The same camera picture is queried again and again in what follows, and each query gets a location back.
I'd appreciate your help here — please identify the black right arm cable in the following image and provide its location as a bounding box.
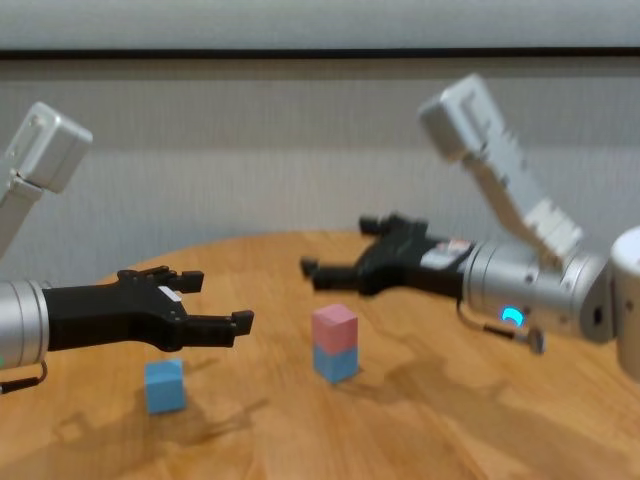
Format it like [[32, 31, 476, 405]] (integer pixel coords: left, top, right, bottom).
[[457, 298, 548, 357]]

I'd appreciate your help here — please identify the pink cube block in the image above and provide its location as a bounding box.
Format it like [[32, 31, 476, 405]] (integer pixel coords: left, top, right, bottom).
[[311, 303, 359, 352]]

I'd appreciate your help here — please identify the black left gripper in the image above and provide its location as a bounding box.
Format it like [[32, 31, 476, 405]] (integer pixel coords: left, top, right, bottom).
[[43, 266, 255, 353]]

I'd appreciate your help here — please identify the blue cube block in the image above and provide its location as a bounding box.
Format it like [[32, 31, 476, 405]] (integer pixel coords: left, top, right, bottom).
[[144, 358, 187, 416], [313, 344, 360, 385]]

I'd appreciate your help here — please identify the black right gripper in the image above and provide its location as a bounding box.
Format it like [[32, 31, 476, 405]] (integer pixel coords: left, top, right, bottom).
[[299, 213, 476, 299]]

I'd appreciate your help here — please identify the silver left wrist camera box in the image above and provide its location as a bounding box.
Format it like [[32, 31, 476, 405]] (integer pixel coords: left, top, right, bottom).
[[0, 101, 94, 261]]

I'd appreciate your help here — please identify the black wall rail strip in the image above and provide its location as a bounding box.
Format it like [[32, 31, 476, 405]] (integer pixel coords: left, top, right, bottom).
[[0, 46, 640, 64]]

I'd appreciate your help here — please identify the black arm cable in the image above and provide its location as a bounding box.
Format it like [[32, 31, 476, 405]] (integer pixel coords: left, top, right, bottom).
[[457, 298, 548, 357], [0, 359, 49, 396]]

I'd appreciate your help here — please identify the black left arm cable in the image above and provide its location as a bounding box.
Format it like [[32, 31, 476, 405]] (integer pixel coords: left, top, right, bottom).
[[0, 359, 49, 396]]

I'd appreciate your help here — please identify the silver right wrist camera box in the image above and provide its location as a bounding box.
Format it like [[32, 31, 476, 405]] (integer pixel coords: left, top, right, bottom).
[[417, 73, 585, 265]]

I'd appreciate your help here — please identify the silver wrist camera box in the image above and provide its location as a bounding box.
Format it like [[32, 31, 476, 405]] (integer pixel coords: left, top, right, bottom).
[[0, 101, 94, 261], [417, 73, 585, 265]]

